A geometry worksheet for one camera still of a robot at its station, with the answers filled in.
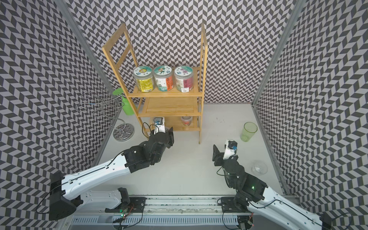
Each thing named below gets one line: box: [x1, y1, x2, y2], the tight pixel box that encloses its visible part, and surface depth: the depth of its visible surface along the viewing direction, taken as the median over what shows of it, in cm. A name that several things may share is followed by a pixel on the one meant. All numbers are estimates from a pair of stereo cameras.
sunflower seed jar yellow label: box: [132, 65, 154, 93], surface depth 61 cm
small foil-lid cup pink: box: [181, 115, 193, 127], surface depth 84 cm
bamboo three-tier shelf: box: [102, 23, 209, 145], surface depth 64 cm
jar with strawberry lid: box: [152, 65, 174, 92], surface depth 61 cm
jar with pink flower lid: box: [173, 65, 195, 93], surface depth 61 cm
